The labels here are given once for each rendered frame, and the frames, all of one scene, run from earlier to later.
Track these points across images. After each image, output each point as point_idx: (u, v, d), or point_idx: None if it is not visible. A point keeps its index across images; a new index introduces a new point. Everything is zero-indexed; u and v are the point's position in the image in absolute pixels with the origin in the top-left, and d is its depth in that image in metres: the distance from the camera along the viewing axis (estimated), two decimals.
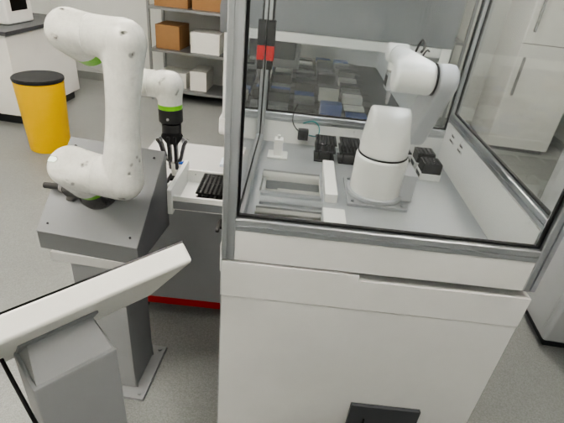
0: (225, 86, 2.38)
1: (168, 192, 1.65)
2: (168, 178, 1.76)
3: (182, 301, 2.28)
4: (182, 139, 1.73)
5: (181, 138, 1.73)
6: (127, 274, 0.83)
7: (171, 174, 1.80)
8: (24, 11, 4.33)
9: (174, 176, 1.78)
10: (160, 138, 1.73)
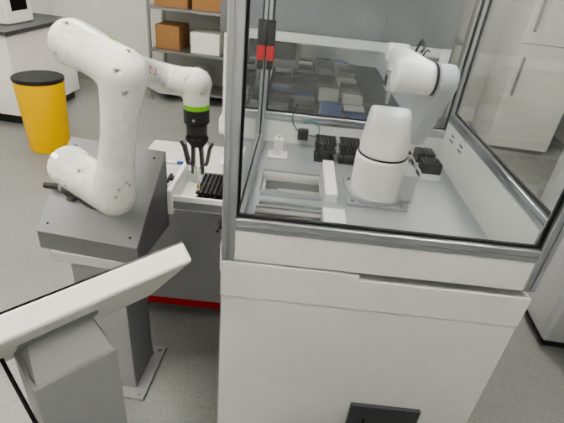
0: (225, 86, 2.38)
1: (168, 192, 1.65)
2: (168, 178, 1.76)
3: (182, 301, 2.28)
4: (208, 142, 1.61)
5: (207, 141, 1.61)
6: (127, 274, 0.83)
7: (171, 174, 1.80)
8: (24, 11, 4.33)
9: (174, 176, 1.78)
10: (184, 139, 1.61)
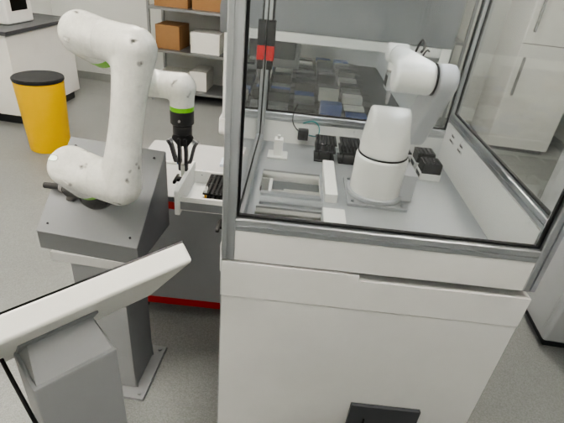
0: (225, 86, 2.38)
1: (175, 193, 1.65)
2: (174, 179, 1.76)
3: (182, 301, 2.28)
4: (193, 141, 1.73)
5: (192, 140, 1.73)
6: (127, 274, 0.83)
7: (178, 174, 1.80)
8: (24, 11, 4.33)
9: (180, 177, 1.78)
10: (170, 138, 1.73)
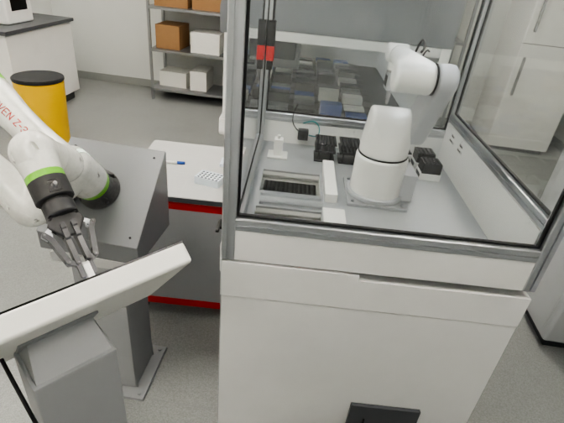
0: (225, 86, 2.38)
1: None
2: None
3: (182, 301, 2.28)
4: (50, 232, 1.02)
5: (51, 231, 1.03)
6: (127, 274, 0.83)
7: None
8: (24, 11, 4.33)
9: None
10: (88, 221, 1.08)
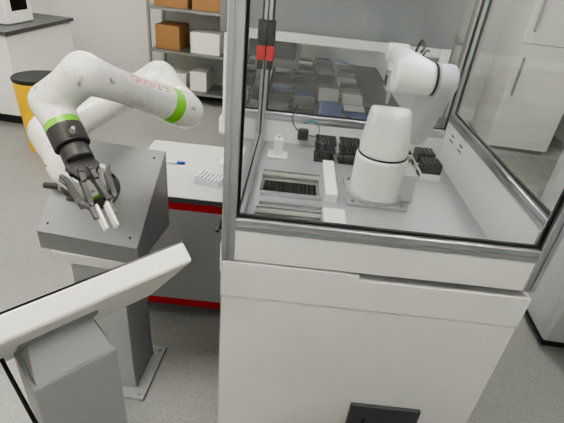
0: (225, 86, 2.38)
1: None
2: None
3: (182, 301, 2.28)
4: (68, 174, 1.08)
5: (69, 174, 1.09)
6: (127, 274, 0.83)
7: None
8: (24, 11, 4.33)
9: None
10: (103, 166, 1.14)
